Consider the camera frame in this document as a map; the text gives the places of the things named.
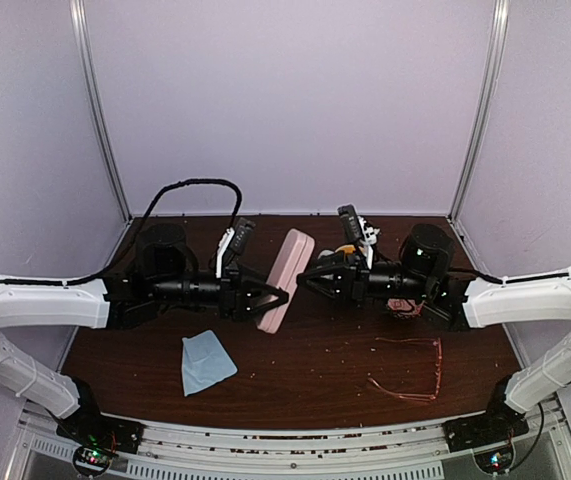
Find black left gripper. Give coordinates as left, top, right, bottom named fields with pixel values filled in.
left=151, top=262, right=289, bottom=324

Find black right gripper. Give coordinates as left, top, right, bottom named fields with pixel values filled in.
left=297, top=249, right=433, bottom=311

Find pink glasses case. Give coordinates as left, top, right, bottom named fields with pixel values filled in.
left=256, top=229, right=315, bottom=334

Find light blue cleaning cloth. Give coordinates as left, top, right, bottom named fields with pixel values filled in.
left=181, top=330, right=238, bottom=397

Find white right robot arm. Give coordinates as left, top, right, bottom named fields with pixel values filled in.
left=297, top=224, right=571, bottom=442

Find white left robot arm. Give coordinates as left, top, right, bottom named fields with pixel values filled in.
left=0, top=219, right=314, bottom=444

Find white floral mug yellow inside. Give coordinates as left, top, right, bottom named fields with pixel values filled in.
left=316, top=244, right=367, bottom=266

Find red patterned ceramic bowl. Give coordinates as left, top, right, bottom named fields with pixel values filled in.
left=386, top=299, right=424, bottom=320

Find rose gold wire glasses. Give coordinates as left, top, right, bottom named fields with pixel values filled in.
left=367, top=337, right=443, bottom=404

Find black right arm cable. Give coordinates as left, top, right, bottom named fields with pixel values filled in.
left=444, top=264, right=571, bottom=289

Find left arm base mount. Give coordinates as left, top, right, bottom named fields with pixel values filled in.
left=54, top=416, right=144, bottom=478

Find aluminium right corner post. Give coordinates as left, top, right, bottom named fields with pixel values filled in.
left=448, top=0, right=510, bottom=224

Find aluminium corner post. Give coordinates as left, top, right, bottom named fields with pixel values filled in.
left=448, top=0, right=510, bottom=224
left=69, top=0, right=132, bottom=222

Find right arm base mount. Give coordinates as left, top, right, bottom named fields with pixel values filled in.
left=442, top=412, right=529, bottom=476

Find aluminium left corner post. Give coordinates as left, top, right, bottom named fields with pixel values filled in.
left=69, top=0, right=132, bottom=222

